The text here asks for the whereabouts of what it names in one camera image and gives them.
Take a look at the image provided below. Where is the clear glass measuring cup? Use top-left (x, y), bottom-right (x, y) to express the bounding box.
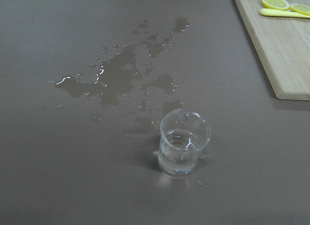
top-left (158, 108), bottom-right (212, 176)

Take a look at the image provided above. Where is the bamboo cutting board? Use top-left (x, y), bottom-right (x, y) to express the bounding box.
top-left (235, 0), bottom-right (310, 101)

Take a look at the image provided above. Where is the yellow plastic knife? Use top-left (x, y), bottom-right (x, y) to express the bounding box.
top-left (260, 8), bottom-right (310, 18)

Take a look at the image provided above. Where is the middle lemon slice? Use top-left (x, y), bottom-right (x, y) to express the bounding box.
top-left (290, 3), bottom-right (310, 16)

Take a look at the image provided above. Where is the lemon slice near handle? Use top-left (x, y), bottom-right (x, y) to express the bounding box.
top-left (261, 0), bottom-right (290, 11)

